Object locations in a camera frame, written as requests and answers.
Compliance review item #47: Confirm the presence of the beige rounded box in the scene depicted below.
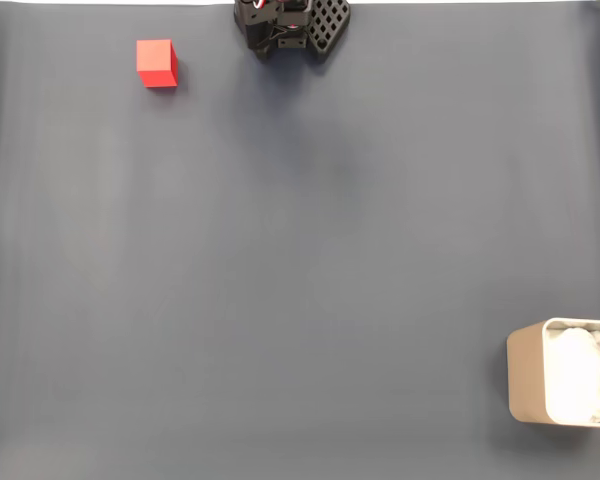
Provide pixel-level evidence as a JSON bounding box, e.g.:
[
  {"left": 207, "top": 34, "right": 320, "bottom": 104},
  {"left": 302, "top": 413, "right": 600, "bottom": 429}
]
[{"left": 506, "top": 317, "right": 600, "bottom": 429}]

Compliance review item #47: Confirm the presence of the red cube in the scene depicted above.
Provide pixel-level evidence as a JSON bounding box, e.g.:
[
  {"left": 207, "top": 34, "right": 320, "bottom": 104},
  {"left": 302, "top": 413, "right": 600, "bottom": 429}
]
[{"left": 135, "top": 39, "right": 179, "bottom": 89}]

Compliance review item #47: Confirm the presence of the blue-grey table mat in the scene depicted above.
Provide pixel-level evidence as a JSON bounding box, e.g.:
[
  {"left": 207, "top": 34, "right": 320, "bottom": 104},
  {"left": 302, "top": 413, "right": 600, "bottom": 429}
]
[{"left": 0, "top": 2, "right": 600, "bottom": 480}]

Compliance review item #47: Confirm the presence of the white crumpled tissue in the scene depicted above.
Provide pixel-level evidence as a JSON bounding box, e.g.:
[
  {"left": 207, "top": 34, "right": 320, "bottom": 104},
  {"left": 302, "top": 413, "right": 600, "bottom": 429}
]
[{"left": 547, "top": 325, "right": 600, "bottom": 425}]

